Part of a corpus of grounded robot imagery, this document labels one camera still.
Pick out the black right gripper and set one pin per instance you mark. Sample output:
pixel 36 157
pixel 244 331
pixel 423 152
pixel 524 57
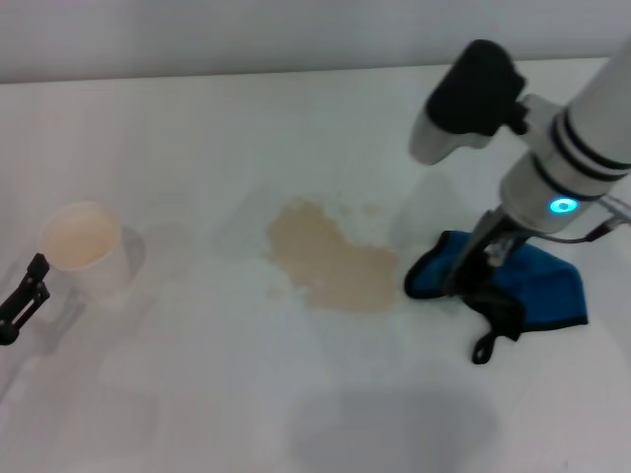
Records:
pixel 504 232

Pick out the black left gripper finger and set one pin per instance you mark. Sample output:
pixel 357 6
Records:
pixel 27 303

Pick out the blue rag with black trim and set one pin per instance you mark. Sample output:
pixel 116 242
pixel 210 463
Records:
pixel 537 290

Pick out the white paper cup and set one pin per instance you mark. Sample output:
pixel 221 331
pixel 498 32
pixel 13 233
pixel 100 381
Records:
pixel 86 246

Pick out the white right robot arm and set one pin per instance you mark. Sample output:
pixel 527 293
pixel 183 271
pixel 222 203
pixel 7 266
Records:
pixel 581 138

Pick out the brown water stain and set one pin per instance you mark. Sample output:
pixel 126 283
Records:
pixel 335 268

